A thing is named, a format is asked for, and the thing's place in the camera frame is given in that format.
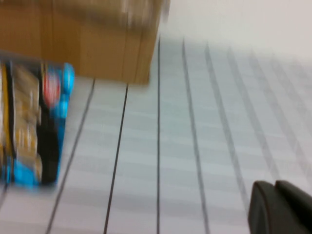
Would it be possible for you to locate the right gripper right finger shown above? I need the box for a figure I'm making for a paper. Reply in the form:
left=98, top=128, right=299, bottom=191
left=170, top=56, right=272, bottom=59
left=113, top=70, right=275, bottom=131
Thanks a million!
left=275, top=179, right=312, bottom=234

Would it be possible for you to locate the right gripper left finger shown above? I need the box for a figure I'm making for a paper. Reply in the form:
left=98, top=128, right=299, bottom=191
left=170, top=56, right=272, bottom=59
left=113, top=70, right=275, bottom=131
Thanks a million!
left=248, top=180, right=288, bottom=234

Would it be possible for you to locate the blue shrimp chips bag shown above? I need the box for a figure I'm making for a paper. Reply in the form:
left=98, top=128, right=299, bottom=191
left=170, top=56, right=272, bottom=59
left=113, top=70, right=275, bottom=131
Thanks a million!
left=0, top=50, right=76, bottom=193

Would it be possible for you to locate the taped cardboard box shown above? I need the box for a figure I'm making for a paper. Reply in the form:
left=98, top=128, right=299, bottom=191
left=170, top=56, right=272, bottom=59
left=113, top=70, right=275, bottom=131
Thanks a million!
left=0, top=0, right=171, bottom=85

